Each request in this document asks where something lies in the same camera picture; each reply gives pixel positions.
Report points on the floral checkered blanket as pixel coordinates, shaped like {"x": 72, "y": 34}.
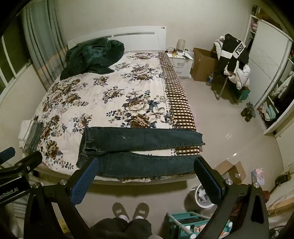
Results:
{"x": 103, "y": 92}

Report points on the white nightstand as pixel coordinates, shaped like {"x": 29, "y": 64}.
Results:
{"x": 183, "y": 66}

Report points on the teal bag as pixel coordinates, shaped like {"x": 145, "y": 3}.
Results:
{"x": 245, "y": 94}

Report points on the teal and white rack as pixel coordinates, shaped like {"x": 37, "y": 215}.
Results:
{"x": 183, "y": 218}

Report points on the grey folded cloth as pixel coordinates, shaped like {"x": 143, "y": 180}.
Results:
{"x": 34, "y": 137}

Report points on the black and white jacket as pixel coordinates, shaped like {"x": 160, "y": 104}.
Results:
{"x": 229, "y": 46}

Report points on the white puffer jacket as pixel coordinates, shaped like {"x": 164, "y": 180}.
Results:
{"x": 241, "y": 75}

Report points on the dark green quilt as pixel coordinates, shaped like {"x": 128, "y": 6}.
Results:
{"x": 91, "y": 57}

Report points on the large closed cardboard box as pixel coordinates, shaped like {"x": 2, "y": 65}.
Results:
{"x": 202, "y": 66}

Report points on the blue jeans pants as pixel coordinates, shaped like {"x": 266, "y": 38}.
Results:
{"x": 137, "y": 137}

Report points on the white wardrobe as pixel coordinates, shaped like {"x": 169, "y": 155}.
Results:
{"x": 266, "y": 57}

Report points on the green shoe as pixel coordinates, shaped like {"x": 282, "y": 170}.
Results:
{"x": 245, "y": 115}
{"x": 250, "y": 109}

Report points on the grey green curtain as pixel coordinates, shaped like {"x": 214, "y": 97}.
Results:
{"x": 39, "y": 34}

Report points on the wooden chair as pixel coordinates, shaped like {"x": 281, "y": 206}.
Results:
{"x": 218, "y": 80}

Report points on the window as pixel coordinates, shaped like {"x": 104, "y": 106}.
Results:
{"x": 9, "y": 64}

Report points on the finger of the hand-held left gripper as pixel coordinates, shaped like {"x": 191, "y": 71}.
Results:
{"x": 7, "y": 152}
{"x": 27, "y": 160}

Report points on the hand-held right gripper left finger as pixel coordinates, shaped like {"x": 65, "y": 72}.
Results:
{"x": 85, "y": 181}

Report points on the plastic water bottle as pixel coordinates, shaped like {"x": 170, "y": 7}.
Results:
{"x": 210, "y": 79}

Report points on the white trash bin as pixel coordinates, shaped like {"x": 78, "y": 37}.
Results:
{"x": 198, "y": 195}

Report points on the open cardboard box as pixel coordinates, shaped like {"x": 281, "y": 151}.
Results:
{"x": 229, "y": 169}

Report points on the person's legs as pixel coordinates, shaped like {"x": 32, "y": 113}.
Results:
{"x": 121, "y": 229}

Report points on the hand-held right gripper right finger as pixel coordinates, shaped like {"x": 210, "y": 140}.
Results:
{"x": 205, "y": 181}

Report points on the pastel tissue packet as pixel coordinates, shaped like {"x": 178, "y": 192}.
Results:
{"x": 257, "y": 175}

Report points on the white cylindrical lamp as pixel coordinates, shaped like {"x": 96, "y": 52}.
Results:
{"x": 181, "y": 44}

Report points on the white headboard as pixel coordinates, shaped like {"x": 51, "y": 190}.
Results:
{"x": 137, "y": 39}

